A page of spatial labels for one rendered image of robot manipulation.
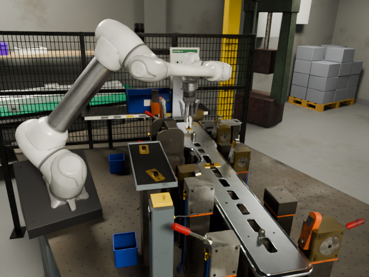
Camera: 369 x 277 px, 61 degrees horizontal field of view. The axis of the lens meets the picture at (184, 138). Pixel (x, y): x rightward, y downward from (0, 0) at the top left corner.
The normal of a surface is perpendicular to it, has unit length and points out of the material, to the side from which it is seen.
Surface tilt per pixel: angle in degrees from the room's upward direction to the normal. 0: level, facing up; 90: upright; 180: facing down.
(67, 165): 47
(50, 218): 41
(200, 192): 90
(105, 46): 80
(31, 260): 0
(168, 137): 90
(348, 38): 90
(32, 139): 72
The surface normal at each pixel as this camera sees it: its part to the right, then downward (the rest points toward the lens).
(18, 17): 0.55, 0.33
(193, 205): 0.24, 0.37
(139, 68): -0.21, 0.32
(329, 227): 0.03, -0.93
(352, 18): -0.83, 0.18
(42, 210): 0.38, -0.48
